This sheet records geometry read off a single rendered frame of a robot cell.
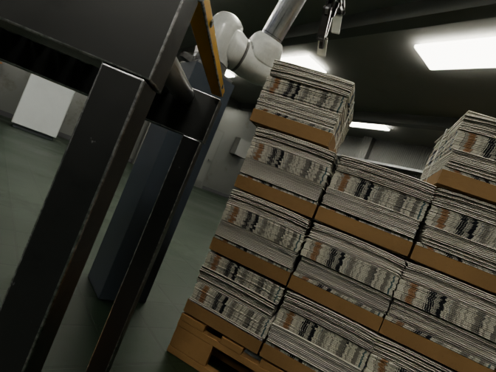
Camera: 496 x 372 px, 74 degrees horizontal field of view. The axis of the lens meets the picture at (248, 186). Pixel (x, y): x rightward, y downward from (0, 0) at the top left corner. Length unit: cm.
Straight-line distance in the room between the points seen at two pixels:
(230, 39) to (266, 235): 83
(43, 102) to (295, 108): 708
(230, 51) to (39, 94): 667
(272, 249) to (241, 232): 12
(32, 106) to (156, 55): 757
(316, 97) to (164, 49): 81
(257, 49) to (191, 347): 119
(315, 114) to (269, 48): 51
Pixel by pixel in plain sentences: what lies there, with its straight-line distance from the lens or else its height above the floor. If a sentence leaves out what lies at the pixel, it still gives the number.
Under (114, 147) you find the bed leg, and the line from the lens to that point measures 38.
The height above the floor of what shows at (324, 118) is 92.
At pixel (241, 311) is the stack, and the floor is 24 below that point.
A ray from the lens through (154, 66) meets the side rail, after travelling 39.
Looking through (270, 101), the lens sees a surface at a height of 92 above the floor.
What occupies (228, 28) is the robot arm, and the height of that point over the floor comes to 119.
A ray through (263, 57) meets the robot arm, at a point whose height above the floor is 116.
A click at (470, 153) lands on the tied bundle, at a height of 95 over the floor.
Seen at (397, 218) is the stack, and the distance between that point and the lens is 107.
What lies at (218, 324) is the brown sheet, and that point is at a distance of 118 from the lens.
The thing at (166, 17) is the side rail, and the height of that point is 75.
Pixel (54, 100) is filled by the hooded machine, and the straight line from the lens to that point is 795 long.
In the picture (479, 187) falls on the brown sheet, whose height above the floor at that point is 86.
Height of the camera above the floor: 61
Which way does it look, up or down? level
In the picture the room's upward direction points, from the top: 22 degrees clockwise
